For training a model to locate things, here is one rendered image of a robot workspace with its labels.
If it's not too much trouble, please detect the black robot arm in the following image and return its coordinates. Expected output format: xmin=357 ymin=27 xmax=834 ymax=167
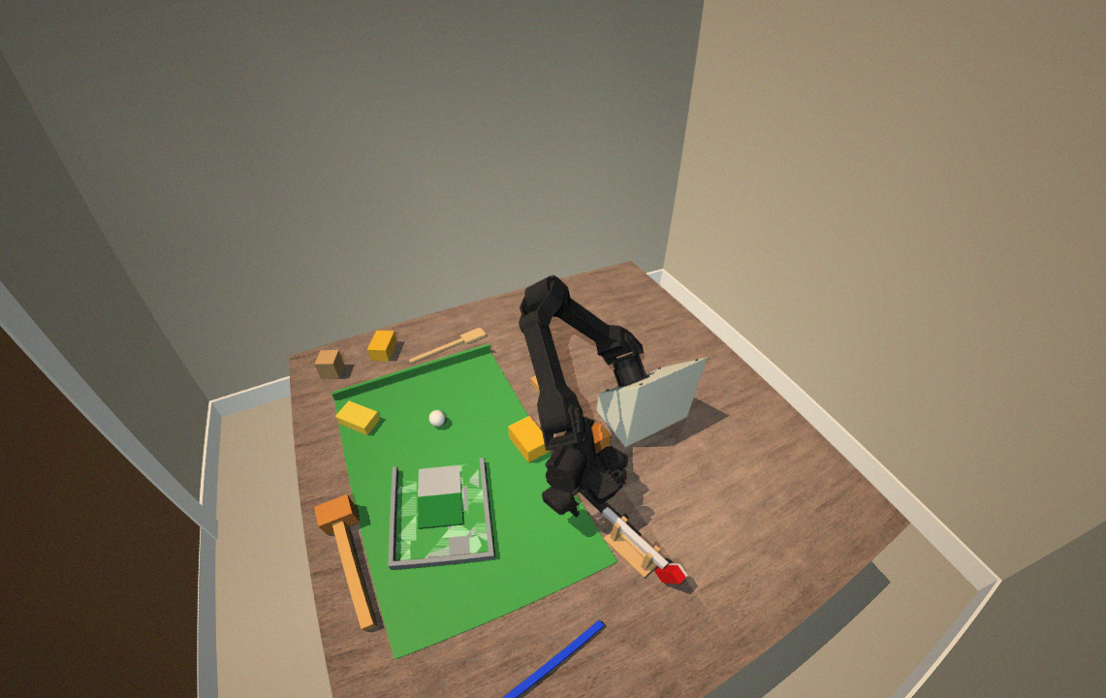
xmin=519 ymin=275 xmax=649 ymax=504

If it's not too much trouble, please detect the red putter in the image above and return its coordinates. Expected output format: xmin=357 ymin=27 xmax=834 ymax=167
xmin=580 ymin=489 xmax=687 ymax=585

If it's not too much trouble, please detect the green flat mat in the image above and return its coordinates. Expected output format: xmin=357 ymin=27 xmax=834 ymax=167
xmin=334 ymin=352 xmax=617 ymax=659

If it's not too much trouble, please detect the orange mallet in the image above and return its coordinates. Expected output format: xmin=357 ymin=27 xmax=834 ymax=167
xmin=530 ymin=376 xmax=611 ymax=454
xmin=314 ymin=494 xmax=377 ymax=631

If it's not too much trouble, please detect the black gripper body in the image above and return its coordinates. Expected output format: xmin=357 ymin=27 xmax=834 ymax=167
xmin=542 ymin=447 xmax=626 ymax=515

